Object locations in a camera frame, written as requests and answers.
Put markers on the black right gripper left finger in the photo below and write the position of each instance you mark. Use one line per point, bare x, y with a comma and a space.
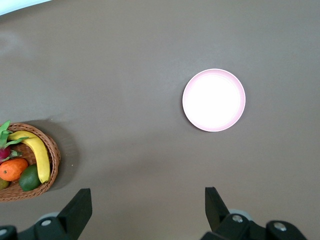
75, 210

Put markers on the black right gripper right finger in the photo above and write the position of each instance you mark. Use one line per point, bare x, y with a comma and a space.
216, 212

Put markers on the yellow banana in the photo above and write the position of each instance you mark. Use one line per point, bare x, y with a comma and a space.
41, 155

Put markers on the green avocado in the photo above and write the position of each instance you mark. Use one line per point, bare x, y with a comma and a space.
30, 178

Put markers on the brown wicker basket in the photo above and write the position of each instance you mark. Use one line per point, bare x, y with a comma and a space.
53, 155

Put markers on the orange tangerine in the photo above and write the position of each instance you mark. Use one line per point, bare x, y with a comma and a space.
12, 170

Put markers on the brown kiwi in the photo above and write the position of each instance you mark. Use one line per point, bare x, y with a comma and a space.
3, 184

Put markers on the pink dragon fruit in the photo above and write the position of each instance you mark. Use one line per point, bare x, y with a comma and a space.
3, 152

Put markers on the pink round plate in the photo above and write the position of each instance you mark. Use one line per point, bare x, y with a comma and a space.
213, 100

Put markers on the brown table cloth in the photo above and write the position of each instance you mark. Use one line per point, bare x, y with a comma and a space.
125, 75

